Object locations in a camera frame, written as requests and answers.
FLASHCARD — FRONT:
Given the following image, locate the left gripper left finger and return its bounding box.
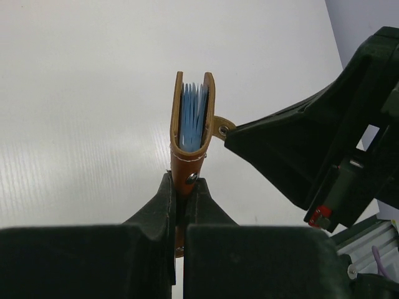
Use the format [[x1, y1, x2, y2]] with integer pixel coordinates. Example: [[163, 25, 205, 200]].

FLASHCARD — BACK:
[[1, 173, 176, 298]]

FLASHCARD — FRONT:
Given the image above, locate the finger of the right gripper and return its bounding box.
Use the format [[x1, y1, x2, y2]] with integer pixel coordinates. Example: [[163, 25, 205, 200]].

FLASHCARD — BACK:
[[224, 55, 374, 211]]

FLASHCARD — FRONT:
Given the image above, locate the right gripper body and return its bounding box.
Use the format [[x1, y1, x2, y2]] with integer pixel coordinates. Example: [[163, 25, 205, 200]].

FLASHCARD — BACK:
[[304, 27, 398, 232]]

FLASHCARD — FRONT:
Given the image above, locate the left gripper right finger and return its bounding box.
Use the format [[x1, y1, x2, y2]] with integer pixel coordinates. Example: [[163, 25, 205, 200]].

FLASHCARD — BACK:
[[183, 178, 351, 298]]

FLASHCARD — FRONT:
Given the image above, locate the brown leather card holder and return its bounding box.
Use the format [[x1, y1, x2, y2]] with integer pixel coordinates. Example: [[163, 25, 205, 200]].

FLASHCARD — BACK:
[[168, 71, 237, 259]]

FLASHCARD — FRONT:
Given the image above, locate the aluminium rail frame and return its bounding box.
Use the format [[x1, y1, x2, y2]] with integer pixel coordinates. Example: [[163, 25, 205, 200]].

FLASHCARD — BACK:
[[332, 216, 398, 282]]

